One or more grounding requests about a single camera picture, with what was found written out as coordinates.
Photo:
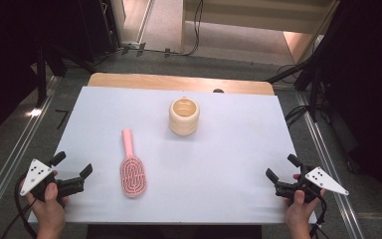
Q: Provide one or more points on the cream ribbed cup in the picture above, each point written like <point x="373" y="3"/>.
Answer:
<point x="184" y="126"/>

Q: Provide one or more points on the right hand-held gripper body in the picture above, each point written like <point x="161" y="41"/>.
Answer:
<point x="325" y="181"/>

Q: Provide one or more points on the black cabinet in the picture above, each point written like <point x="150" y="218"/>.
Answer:
<point x="97" y="30"/>

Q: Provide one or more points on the person's left hand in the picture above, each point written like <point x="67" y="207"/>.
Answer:
<point x="49" y="215"/>

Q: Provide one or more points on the pink hairbrush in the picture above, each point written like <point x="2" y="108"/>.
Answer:
<point x="127" y="142"/>

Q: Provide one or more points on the white power strip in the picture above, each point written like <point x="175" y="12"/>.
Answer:
<point x="130" y="45"/>

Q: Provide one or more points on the wooden table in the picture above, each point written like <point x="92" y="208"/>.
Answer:
<point x="146" y="81"/>

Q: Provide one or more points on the black metal stand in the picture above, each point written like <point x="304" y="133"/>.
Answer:
<point x="41" y="76"/>
<point x="314" y="96"/>

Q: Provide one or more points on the person's right hand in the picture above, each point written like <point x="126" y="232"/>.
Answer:
<point x="298" y="215"/>

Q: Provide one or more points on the metal floor rail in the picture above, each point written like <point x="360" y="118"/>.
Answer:
<point x="20" y="139"/>
<point x="328" y="166"/>

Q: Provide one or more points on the white board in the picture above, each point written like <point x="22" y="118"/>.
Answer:
<point x="212" y="166"/>

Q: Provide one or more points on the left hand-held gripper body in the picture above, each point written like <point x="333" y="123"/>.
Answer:
<point x="36" y="174"/>

